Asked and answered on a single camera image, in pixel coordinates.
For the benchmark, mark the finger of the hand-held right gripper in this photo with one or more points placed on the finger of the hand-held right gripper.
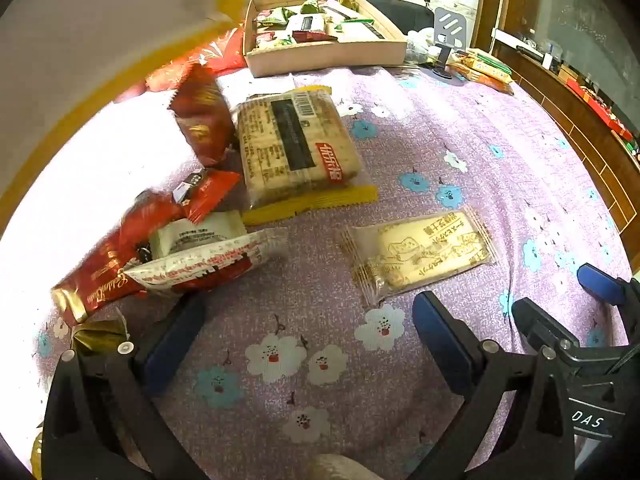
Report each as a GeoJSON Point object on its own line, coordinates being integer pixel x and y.
{"type": "Point", "coordinates": [600, 284]}
{"type": "Point", "coordinates": [542, 325]}

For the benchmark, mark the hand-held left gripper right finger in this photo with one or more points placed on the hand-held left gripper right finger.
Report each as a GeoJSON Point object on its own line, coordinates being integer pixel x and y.
{"type": "Point", "coordinates": [442, 342]}

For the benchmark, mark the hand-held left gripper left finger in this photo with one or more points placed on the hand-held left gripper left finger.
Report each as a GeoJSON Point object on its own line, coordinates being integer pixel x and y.
{"type": "Point", "coordinates": [170, 345]}

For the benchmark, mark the clear cracker packet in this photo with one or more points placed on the clear cracker packet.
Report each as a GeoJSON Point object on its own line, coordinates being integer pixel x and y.
{"type": "Point", "coordinates": [425, 250]}

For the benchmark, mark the yellow cardboard tray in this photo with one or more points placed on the yellow cardboard tray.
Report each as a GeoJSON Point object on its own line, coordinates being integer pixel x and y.
{"type": "Point", "coordinates": [75, 185]}

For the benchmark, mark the large clear biscuit pack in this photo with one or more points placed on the large clear biscuit pack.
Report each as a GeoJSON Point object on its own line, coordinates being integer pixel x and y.
{"type": "Point", "coordinates": [290, 145]}

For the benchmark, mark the large dark red snack packet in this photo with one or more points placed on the large dark red snack packet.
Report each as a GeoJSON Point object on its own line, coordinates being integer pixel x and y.
{"type": "Point", "coordinates": [202, 110]}

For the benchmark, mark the gold foil snack packet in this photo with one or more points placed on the gold foil snack packet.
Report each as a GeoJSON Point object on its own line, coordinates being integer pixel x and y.
{"type": "Point", "coordinates": [95, 335]}

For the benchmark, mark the red and white snack packet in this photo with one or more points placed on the red and white snack packet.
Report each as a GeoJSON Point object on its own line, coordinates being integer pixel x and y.
{"type": "Point", "coordinates": [215, 260]}

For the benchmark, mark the long red gold-lettered packet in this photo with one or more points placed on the long red gold-lettered packet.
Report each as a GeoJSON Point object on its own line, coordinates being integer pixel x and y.
{"type": "Point", "coordinates": [100, 270]}

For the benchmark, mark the small red black-label packet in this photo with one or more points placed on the small red black-label packet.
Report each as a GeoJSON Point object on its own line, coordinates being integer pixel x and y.
{"type": "Point", "coordinates": [210, 190]}

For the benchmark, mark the wooden display cabinet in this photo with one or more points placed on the wooden display cabinet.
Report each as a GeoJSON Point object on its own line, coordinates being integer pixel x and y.
{"type": "Point", "coordinates": [575, 110]}

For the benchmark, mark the row of small colourful boxes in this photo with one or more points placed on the row of small colourful boxes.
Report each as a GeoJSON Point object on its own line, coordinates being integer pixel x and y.
{"type": "Point", "coordinates": [600, 105]}

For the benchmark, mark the purple floral tablecloth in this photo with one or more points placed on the purple floral tablecloth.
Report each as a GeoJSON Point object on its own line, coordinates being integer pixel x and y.
{"type": "Point", "coordinates": [400, 160]}

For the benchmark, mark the orange snack bar packet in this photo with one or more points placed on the orange snack bar packet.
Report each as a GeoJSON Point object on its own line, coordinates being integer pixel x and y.
{"type": "Point", "coordinates": [487, 62]}
{"type": "Point", "coordinates": [482, 80]}

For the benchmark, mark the red plastic bag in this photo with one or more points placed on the red plastic bag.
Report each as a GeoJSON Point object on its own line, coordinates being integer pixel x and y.
{"type": "Point", "coordinates": [220, 52]}

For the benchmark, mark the grey phone stand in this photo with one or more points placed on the grey phone stand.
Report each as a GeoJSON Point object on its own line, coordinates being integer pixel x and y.
{"type": "Point", "coordinates": [450, 25]}

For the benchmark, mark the white plastic bag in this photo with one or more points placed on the white plastic bag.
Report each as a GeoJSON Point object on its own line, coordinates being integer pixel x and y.
{"type": "Point", "coordinates": [420, 42]}

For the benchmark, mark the brown cardboard box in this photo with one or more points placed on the brown cardboard box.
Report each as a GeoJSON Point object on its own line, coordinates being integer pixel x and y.
{"type": "Point", "coordinates": [325, 57]}

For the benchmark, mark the pile of assorted snack packets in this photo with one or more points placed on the pile of assorted snack packets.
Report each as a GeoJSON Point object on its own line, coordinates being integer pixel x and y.
{"type": "Point", "coordinates": [305, 22]}

